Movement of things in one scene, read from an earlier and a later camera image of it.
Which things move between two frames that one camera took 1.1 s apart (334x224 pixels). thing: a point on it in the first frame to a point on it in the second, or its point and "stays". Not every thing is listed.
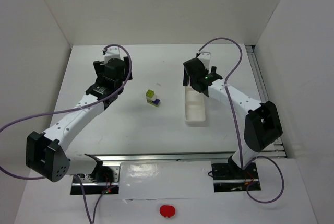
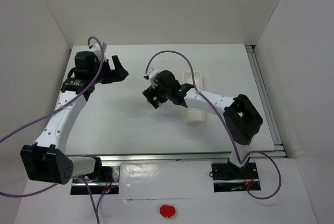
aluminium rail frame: [277, 151] stays
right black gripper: [189, 71] to [152, 96]
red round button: [167, 210] stays
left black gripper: [96, 65] to [110, 71]
